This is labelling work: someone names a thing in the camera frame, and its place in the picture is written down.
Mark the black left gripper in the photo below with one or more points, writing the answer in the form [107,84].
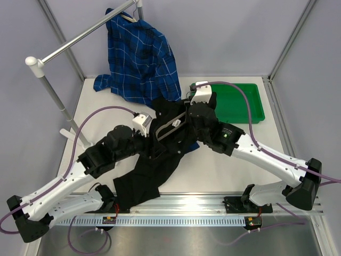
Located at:
[152,149]

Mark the black button shirt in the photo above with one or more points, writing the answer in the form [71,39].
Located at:
[143,181]

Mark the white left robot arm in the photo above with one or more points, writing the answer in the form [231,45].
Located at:
[37,213]

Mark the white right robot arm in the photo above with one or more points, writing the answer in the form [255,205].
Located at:
[299,179]

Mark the blue plaid shirt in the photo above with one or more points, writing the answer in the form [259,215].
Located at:
[141,63]

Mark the wooden hanger of blue shirt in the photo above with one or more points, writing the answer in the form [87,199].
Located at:
[135,17]

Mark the green plastic tray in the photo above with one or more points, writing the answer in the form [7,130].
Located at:
[231,103]

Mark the silver clothes rack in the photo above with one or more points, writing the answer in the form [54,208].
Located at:
[36,65]

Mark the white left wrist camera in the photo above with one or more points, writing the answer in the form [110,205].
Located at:
[141,123]

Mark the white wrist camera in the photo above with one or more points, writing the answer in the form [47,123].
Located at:
[141,123]
[200,92]

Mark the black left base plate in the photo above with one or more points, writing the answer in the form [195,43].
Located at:
[122,209]

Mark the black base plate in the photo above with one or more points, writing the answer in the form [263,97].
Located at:
[122,209]
[235,204]

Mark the aluminium mounting rail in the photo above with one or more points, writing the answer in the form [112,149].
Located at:
[201,204]

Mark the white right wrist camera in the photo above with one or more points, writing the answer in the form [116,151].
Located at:
[200,92]

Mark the white slotted cable duct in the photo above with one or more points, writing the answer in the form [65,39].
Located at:
[155,221]

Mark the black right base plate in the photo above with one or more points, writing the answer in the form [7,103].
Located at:
[235,204]

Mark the aluminium frame post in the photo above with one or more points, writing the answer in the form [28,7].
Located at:
[294,34]

